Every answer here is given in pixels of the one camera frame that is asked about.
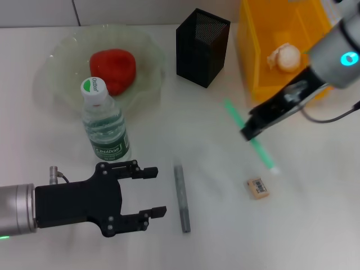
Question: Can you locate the beige eraser with barcode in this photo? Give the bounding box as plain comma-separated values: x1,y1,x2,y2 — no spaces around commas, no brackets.
243,176,271,201

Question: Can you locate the red-orange fruit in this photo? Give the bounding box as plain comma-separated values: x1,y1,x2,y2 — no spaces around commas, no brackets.
89,48,138,96

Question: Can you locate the clear water bottle green label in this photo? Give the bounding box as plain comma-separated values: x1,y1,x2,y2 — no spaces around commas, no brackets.
80,76,132,163

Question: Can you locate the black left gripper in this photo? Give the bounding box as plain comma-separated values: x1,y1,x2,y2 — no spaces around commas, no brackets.
34,159,167,239

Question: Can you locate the white paper ball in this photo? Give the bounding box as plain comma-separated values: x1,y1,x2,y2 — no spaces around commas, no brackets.
266,42,302,73

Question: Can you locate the yellow plastic bin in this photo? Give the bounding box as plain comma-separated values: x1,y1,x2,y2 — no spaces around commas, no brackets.
236,0,335,104

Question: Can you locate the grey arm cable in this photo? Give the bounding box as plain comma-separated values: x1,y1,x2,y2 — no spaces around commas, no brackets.
49,165,70,185
299,102,360,123

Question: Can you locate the grey right arm cable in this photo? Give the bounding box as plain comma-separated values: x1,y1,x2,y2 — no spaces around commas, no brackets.
299,102,360,123

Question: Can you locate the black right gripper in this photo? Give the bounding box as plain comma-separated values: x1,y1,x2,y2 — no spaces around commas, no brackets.
240,66,329,141

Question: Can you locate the pale green glass fruit plate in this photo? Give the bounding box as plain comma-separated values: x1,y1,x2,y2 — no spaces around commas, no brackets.
44,24,167,110

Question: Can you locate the mint green utility knife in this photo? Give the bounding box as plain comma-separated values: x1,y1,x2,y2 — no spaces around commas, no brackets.
223,98,281,174

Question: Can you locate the grey left arm cable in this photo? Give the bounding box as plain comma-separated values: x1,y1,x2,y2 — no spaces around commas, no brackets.
49,165,70,185

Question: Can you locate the black mesh pen holder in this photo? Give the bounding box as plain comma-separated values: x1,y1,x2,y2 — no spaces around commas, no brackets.
176,8,231,89

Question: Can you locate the grey pencil lead tube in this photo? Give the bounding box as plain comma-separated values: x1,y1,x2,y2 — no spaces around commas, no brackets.
173,164,192,233

